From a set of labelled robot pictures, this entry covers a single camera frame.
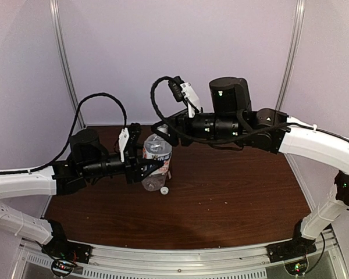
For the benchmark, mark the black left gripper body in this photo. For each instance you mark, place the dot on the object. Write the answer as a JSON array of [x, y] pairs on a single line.
[[131, 170]]

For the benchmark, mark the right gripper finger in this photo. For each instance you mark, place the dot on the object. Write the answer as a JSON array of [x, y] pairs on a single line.
[[154, 127], [170, 139]]

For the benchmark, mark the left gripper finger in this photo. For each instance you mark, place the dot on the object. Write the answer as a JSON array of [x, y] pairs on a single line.
[[152, 162], [148, 170]]

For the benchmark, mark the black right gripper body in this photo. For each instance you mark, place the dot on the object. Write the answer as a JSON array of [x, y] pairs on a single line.
[[181, 120]]

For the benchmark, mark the white water bottle cap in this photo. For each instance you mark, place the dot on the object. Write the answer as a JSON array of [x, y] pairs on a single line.
[[163, 128]]

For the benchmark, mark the clear water bottle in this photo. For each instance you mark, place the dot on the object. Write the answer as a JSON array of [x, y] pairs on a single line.
[[157, 149]]

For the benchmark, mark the white tea bottle cap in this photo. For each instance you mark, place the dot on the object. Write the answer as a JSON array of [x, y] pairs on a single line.
[[164, 190]]

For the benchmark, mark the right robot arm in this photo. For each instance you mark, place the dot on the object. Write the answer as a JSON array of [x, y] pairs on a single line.
[[233, 123]]

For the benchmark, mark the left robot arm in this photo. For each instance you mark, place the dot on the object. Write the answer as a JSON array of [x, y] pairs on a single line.
[[88, 162]]

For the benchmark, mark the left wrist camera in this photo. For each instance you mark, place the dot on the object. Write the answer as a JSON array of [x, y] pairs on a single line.
[[127, 141]]

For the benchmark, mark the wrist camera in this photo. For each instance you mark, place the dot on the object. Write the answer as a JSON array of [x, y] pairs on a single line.
[[183, 92], [127, 141]]

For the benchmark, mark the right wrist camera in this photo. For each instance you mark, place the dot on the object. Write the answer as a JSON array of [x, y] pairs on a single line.
[[183, 92]]

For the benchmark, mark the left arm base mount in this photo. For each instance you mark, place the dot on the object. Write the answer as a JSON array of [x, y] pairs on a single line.
[[69, 253]]

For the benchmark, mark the front aluminium rail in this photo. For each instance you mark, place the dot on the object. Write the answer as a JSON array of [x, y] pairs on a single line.
[[250, 261]]

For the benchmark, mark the left aluminium frame post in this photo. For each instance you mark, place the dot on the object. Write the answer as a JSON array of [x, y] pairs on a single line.
[[60, 44]]

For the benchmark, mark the aluminium frame post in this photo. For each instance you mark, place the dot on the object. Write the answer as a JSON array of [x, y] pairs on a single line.
[[60, 44], [298, 22]]

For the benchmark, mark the right aluminium frame post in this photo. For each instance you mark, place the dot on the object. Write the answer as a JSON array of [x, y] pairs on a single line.
[[298, 22]]

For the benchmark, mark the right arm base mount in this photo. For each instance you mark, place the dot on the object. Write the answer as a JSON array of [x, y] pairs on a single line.
[[296, 247]]

